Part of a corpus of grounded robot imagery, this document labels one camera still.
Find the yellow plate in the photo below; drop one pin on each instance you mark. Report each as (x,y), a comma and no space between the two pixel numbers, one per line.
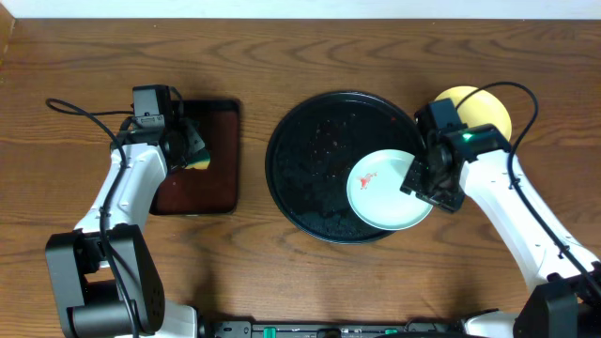
(479,109)

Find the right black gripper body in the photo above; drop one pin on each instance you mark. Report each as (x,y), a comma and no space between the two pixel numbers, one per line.
(439,191)

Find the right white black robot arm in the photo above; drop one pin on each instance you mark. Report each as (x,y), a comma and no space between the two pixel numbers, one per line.
(562,276)

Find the green yellow sponge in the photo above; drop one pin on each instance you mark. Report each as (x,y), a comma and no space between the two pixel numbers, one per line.
(199,160)

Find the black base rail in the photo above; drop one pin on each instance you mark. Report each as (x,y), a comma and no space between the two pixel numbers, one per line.
(247,329)

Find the light blue plate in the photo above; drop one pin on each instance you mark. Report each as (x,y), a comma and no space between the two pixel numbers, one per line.
(374,191)

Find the round black tray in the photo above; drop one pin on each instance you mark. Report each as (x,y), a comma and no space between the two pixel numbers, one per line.
(313,149)

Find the rectangular dark brown tray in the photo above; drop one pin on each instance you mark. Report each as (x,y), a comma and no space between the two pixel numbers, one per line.
(215,189)

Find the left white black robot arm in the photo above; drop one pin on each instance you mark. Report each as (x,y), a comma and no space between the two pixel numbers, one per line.
(104,280)

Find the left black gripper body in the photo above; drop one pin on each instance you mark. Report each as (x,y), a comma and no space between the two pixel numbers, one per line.
(193,147)

